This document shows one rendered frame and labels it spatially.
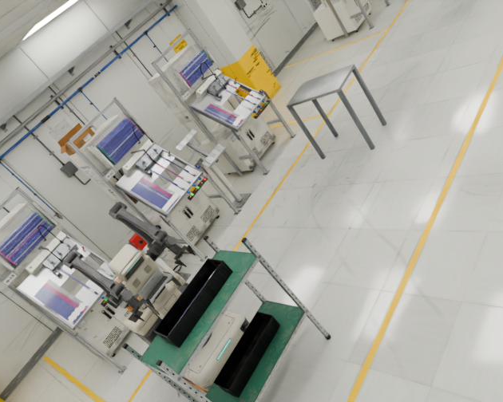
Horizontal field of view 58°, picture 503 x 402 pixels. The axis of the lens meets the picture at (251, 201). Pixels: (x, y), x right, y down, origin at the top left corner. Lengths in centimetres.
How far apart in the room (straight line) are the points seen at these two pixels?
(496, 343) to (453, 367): 27
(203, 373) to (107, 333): 178
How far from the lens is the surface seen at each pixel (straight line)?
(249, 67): 795
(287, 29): 965
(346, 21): 851
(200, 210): 560
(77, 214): 667
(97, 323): 512
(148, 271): 331
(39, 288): 493
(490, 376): 294
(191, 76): 596
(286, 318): 331
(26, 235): 493
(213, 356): 369
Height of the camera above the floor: 250
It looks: 27 degrees down
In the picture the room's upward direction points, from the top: 39 degrees counter-clockwise
